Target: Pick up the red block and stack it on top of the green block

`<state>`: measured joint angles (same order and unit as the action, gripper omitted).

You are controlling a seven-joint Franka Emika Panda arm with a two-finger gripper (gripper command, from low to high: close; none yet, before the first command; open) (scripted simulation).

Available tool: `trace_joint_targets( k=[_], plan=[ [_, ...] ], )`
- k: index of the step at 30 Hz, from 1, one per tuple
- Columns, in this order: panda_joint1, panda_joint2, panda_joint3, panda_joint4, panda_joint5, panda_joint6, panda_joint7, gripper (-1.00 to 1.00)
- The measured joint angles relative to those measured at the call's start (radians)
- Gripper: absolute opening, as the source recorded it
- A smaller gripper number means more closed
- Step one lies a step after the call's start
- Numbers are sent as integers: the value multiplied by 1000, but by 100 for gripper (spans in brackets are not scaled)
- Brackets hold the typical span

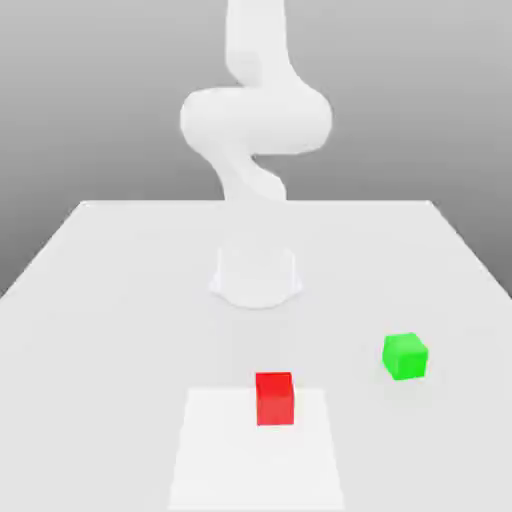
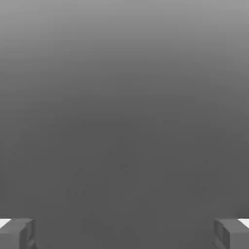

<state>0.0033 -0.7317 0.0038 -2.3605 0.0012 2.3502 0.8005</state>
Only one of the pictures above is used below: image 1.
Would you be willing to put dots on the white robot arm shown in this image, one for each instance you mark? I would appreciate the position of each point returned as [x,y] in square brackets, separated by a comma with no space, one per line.
[256,120]

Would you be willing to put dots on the small red cube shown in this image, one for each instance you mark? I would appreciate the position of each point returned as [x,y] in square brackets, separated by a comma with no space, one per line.
[274,400]

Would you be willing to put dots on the small green cube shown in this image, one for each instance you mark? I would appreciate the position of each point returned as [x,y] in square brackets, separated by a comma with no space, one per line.
[404,357]

